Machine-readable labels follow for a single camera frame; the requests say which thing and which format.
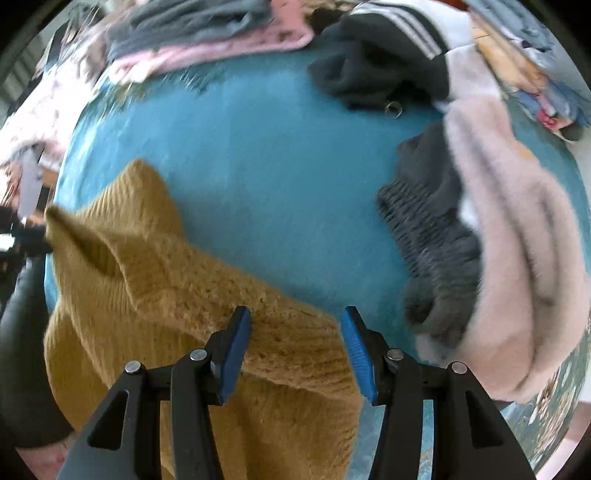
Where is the pink fluffy garment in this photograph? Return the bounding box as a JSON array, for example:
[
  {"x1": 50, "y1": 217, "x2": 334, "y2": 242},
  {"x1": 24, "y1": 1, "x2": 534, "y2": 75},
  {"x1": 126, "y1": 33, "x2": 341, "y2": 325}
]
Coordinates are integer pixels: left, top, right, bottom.
[{"x1": 406, "y1": 99, "x2": 578, "y2": 402}]

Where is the dark grey knit garment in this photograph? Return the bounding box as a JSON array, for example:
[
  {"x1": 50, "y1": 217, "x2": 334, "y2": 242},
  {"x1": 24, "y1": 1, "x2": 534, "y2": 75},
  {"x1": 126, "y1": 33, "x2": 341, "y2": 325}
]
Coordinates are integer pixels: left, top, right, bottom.
[{"x1": 376, "y1": 122, "x2": 485, "y2": 347}]

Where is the light blue quilt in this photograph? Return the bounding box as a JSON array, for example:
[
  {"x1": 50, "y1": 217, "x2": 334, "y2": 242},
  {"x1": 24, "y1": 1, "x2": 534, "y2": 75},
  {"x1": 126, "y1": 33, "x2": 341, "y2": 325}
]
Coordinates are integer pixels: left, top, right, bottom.
[{"x1": 466, "y1": 0, "x2": 568, "y2": 65}]

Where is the person's left forearm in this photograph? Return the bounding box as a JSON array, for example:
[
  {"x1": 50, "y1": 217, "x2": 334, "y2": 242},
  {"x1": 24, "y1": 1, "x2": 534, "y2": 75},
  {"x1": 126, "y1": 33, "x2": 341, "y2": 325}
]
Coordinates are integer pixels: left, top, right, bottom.
[{"x1": 0, "y1": 256, "x2": 75, "y2": 450}]

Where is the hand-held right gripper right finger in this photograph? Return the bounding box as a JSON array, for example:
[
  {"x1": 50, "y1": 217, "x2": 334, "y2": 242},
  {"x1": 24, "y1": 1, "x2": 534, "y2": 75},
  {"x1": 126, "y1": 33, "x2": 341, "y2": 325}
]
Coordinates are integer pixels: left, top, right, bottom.
[{"x1": 341, "y1": 305, "x2": 539, "y2": 480}]

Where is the black jacket with white stripes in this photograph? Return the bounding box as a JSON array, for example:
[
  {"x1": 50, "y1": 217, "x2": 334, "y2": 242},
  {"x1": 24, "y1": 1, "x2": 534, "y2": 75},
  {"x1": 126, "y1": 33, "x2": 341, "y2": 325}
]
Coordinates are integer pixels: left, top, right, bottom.
[{"x1": 307, "y1": 0, "x2": 504, "y2": 116}]

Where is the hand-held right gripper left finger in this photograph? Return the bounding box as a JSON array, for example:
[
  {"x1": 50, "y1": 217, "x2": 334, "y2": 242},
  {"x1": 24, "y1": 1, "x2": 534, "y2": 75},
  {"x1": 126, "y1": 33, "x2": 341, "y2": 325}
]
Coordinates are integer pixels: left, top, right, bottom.
[{"x1": 55, "y1": 305, "x2": 252, "y2": 480}]

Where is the pink folded garment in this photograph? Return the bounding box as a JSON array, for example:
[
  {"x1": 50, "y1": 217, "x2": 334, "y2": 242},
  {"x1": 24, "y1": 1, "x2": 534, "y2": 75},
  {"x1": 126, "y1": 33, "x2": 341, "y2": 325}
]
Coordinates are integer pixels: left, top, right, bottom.
[{"x1": 104, "y1": 0, "x2": 315, "y2": 84}]

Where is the floral print quilt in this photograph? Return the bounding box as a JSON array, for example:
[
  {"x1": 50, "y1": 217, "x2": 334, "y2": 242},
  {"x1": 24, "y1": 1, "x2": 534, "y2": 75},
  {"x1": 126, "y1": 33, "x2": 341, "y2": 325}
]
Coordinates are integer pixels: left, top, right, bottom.
[{"x1": 475, "y1": 23, "x2": 583, "y2": 139}]

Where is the grey folded garment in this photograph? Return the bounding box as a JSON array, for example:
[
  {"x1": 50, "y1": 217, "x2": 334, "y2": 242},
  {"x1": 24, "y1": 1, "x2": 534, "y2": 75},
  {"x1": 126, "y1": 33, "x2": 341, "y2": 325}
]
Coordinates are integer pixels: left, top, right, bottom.
[{"x1": 106, "y1": 0, "x2": 273, "y2": 56}]

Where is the olive knit sweater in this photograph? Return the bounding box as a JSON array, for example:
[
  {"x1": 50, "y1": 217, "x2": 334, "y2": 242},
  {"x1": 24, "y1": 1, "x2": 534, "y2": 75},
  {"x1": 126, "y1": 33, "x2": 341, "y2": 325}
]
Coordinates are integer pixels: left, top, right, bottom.
[{"x1": 44, "y1": 159, "x2": 363, "y2": 480}]

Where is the teal floral bedspread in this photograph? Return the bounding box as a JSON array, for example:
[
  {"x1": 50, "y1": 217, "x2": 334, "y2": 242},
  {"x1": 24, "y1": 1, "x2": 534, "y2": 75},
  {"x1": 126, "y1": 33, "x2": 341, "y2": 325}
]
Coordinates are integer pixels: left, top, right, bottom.
[{"x1": 44, "y1": 44, "x2": 591, "y2": 480}]

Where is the white grey floral blanket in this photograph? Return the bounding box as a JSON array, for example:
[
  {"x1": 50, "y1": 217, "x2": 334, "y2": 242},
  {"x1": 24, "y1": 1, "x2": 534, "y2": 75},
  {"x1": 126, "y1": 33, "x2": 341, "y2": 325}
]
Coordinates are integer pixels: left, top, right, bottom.
[{"x1": 0, "y1": 46, "x2": 112, "y2": 171}]

